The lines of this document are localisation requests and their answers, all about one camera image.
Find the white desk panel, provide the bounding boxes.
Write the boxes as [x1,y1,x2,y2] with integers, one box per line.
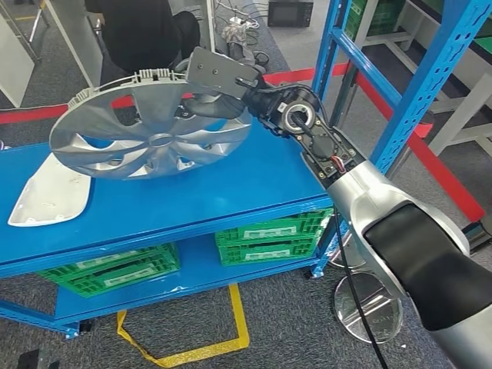
[0,12,36,108]
[43,0,103,88]

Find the silver wheel hubcap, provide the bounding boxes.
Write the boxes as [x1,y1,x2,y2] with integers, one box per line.
[49,67,254,180]

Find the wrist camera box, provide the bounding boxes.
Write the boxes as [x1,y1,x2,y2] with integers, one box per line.
[17,348,59,369]
[186,46,263,101]

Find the white workbench frame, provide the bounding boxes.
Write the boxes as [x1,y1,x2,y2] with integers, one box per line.
[363,0,492,158]

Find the red barrier belt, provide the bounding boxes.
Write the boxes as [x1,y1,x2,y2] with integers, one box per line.
[0,63,350,126]
[355,71,487,224]

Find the grey bag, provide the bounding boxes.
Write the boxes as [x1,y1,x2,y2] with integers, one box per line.
[222,22,270,68]

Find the green workbench mat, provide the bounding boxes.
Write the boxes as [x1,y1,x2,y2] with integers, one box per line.
[475,34,492,55]

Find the white power strip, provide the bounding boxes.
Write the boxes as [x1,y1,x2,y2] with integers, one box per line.
[229,15,261,30]

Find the black microwave oven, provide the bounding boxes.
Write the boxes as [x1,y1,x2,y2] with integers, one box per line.
[267,0,315,28]

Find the white desk leg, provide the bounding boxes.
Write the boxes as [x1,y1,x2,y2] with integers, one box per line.
[204,0,217,52]

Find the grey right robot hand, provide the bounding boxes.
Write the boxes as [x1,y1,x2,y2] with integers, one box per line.
[180,95,252,121]

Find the white plastic mirror cover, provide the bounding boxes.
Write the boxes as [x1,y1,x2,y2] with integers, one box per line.
[8,152,92,228]

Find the blue metal shelf rack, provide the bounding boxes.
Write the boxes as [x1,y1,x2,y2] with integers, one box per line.
[0,0,492,340]

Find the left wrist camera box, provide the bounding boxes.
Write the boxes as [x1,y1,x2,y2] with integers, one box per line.
[17,348,59,369]

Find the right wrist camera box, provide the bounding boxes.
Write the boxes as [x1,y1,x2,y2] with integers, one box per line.
[186,46,263,101]

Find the green folded plastic crate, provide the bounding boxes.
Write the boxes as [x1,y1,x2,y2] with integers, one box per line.
[217,236,320,267]
[38,243,177,281]
[61,254,182,298]
[214,208,334,248]

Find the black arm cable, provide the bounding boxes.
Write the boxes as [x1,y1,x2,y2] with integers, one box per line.
[332,206,389,369]

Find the person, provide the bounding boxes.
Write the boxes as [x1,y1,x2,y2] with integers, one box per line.
[84,0,201,72]

